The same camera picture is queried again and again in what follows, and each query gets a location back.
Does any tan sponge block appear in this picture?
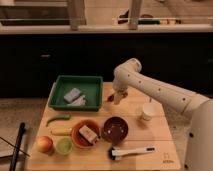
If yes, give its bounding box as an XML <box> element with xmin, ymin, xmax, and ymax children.
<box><xmin>79</xmin><ymin>125</ymin><xmax>99</xmax><ymax>144</ymax></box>

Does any grey sponge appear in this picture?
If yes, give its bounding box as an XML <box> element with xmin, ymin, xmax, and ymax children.
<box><xmin>64</xmin><ymin>88</ymin><xmax>81</xmax><ymax>103</ymax></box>

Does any wooden post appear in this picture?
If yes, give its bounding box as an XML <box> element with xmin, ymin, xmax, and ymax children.
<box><xmin>128</xmin><ymin>0</ymin><xmax>143</xmax><ymax>30</ymax></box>
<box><xmin>67</xmin><ymin>0</ymin><xmax>86</xmax><ymax>31</ymax></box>

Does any yellow corn cob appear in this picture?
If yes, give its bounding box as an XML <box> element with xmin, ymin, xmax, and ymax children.
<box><xmin>50</xmin><ymin>128</ymin><xmax>72</xmax><ymax>136</ymax></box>

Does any orange bowl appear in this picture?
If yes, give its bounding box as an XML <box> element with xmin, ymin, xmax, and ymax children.
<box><xmin>71</xmin><ymin>119</ymin><xmax>100</xmax><ymax>149</ymax></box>

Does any wooden post right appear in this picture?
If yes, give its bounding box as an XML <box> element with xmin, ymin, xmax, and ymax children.
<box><xmin>128</xmin><ymin>0</ymin><xmax>143</xmax><ymax>30</ymax></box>

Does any wooden post left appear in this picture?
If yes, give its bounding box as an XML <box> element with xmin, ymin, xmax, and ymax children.
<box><xmin>67</xmin><ymin>0</ymin><xmax>86</xmax><ymax>31</ymax></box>

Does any white paper cup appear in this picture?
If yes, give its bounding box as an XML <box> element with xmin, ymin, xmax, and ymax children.
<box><xmin>141</xmin><ymin>103</ymin><xmax>155</xmax><ymax>121</ymax></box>

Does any green plastic tray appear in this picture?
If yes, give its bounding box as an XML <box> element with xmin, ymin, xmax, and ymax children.
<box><xmin>49</xmin><ymin>75</ymin><xmax>103</xmax><ymax>111</ymax></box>

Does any small green cup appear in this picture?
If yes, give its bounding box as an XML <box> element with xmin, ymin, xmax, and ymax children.
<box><xmin>55</xmin><ymin>138</ymin><xmax>72</xmax><ymax>155</ymax></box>

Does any white folded cloth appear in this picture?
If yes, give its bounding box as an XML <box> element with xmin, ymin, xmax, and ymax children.
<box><xmin>69</xmin><ymin>95</ymin><xmax>86</xmax><ymax>106</ymax></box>

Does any black rod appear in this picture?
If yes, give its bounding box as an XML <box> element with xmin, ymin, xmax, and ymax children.
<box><xmin>9</xmin><ymin>122</ymin><xmax>25</xmax><ymax>171</ymax></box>

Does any red yellow apple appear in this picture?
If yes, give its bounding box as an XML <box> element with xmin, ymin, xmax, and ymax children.
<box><xmin>36</xmin><ymin>136</ymin><xmax>53</xmax><ymax>153</ymax></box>

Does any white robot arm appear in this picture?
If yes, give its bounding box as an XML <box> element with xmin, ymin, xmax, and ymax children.
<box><xmin>113</xmin><ymin>58</ymin><xmax>213</xmax><ymax>171</ymax></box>

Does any purple bowl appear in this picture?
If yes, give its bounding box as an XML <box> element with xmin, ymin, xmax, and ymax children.
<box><xmin>101</xmin><ymin>116</ymin><xmax>128</xmax><ymax>144</ymax></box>

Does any white dish brush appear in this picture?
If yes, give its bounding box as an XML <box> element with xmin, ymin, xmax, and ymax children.
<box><xmin>108</xmin><ymin>147</ymin><xmax>155</xmax><ymax>160</ymax></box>

